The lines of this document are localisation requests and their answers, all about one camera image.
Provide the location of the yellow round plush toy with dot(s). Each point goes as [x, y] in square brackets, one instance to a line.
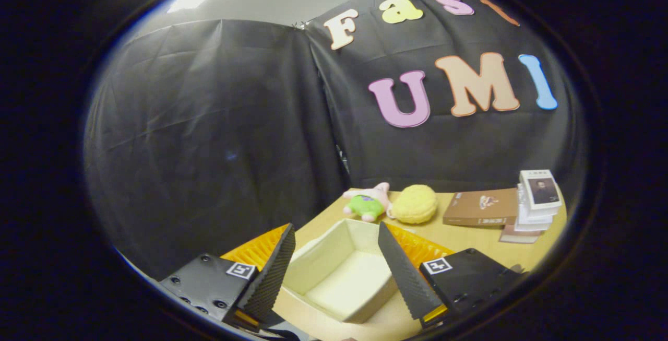
[415, 205]

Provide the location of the black backdrop cloth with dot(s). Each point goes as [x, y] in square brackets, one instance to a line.
[209, 137]

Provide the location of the cream fabric storage box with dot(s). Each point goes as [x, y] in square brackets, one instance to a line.
[349, 289]

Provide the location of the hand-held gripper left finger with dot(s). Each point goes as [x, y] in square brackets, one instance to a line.
[269, 278]

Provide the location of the pink green starfish plush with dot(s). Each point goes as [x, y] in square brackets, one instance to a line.
[368, 204]

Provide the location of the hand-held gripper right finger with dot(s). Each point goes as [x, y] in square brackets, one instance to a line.
[407, 278]

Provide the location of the white portrait cover book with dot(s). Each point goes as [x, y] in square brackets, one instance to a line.
[541, 190]

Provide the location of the pale pink book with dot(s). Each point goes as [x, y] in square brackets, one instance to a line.
[519, 235]

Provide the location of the brown book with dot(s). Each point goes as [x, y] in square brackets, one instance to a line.
[480, 206]

